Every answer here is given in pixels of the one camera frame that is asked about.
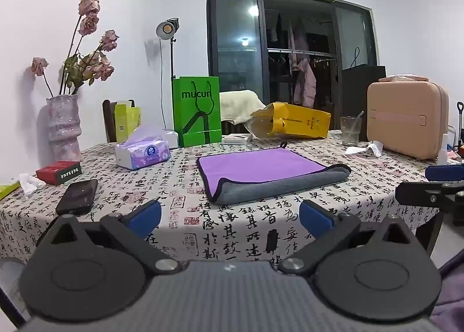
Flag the clear drinking glass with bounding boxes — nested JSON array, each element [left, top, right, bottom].
[[340, 111, 365, 147]]

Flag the yellow-green carton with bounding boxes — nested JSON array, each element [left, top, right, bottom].
[[115, 100, 142, 143]]

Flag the pink speckled vase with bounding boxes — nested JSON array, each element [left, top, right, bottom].
[[46, 94, 82, 162]]

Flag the black smartphone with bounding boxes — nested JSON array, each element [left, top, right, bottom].
[[55, 179, 99, 216]]

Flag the small white bottle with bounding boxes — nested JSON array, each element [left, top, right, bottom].
[[436, 134, 449, 165]]

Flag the cream fluffy cloth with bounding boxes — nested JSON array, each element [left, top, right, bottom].
[[220, 90, 267, 126]]

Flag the pink hanging jacket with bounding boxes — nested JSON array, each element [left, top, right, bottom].
[[292, 58, 317, 108]]

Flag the green paper bag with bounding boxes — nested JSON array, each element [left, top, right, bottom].
[[173, 76, 223, 148]]

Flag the calligraphy printed tablecloth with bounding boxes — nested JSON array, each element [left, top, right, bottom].
[[0, 129, 464, 273]]

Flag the purple and grey towel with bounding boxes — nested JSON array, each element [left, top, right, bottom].
[[197, 147, 352, 206]]

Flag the dark wooden chair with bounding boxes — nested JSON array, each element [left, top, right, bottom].
[[102, 99, 135, 143]]

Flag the black loop handle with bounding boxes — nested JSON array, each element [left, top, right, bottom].
[[456, 101, 464, 148]]

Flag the pink hard case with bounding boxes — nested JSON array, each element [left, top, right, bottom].
[[366, 75, 450, 161]]

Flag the crumpled white tissue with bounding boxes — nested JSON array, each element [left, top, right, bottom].
[[344, 140, 383, 158], [19, 173, 47, 197]]

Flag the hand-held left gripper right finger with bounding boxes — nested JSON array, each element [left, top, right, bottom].
[[278, 199, 423, 276]]

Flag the studio lamp on stand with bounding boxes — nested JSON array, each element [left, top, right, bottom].
[[156, 18, 180, 130]]

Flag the small white flat box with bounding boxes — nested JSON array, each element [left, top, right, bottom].
[[221, 133, 253, 146]]

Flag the black framed glass door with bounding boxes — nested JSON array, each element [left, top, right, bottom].
[[206, 0, 380, 136]]

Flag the black paper bag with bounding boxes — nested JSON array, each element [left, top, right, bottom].
[[342, 47, 387, 130]]

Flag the purple clothing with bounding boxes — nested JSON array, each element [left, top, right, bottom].
[[429, 279, 464, 332]]

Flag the red box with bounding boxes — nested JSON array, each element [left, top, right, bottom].
[[35, 160, 83, 186]]

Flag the purple tissue pack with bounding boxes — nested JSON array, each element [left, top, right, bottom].
[[115, 125, 172, 171]]

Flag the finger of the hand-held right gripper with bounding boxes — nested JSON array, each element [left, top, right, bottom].
[[425, 164, 464, 181], [395, 182, 464, 226]]

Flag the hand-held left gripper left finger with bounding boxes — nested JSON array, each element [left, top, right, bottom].
[[36, 199, 180, 275]]

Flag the yellow paper bag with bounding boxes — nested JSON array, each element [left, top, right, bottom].
[[251, 102, 332, 140]]

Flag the yellow-green flat packet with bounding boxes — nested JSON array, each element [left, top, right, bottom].
[[0, 181, 21, 201]]

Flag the dried pink roses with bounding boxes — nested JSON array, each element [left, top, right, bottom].
[[31, 0, 119, 98]]

